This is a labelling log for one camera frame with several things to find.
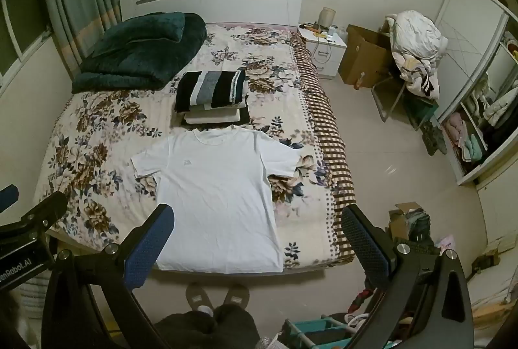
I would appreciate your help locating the cream folded garment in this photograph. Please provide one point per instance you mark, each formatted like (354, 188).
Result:
(214, 115)

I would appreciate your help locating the metal frame chair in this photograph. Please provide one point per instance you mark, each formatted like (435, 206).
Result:
(382, 98)

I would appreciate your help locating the white t-shirt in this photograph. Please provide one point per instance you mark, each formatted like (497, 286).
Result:
(218, 191)

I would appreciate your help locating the person's legs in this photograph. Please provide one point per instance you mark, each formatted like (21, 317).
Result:
(210, 328)

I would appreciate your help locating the white nightstand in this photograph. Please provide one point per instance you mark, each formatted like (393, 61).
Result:
(323, 50)

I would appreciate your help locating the dark green blanket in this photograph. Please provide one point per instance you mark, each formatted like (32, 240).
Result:
(137, 54)

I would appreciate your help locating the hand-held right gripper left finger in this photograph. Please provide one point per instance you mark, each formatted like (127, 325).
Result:
(149, 248)

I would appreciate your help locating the hanging white jacket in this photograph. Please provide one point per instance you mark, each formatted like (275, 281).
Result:
(502, 106)

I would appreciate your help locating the white bed headboard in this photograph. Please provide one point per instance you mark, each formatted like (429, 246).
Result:
(243, 5)

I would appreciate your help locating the small open cardboard box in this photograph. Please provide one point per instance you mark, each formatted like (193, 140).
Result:
(398, 225)

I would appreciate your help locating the window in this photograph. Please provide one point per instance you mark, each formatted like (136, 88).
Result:
(24, 21)

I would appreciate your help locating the white wardrobe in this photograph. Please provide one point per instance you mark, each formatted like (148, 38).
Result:
(465, 21)

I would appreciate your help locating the beige table lamp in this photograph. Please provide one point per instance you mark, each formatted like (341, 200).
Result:
(327, 16)

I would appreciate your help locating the teal storage rack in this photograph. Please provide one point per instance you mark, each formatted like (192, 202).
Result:
(315, 326)

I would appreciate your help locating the large cardboard box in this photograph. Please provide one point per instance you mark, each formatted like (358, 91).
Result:
(360, 58)

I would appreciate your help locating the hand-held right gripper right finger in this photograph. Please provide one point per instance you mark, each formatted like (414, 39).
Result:
(364, 248)

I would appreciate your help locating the white plastic bag pile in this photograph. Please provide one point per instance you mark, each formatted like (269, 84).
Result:
(417, 33)

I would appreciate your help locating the teal folded clothes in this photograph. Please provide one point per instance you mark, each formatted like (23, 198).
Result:
(473, 145)

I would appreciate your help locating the pink folded clothes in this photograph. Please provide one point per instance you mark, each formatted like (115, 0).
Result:
(455, 124)

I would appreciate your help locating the red cloth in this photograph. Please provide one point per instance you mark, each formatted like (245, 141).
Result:
(360, 298)

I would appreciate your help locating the floral bedspread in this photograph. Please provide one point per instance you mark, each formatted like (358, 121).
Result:
(101, 138)

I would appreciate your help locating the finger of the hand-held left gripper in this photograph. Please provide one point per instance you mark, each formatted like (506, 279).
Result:
(42, 211)
(8, 197)

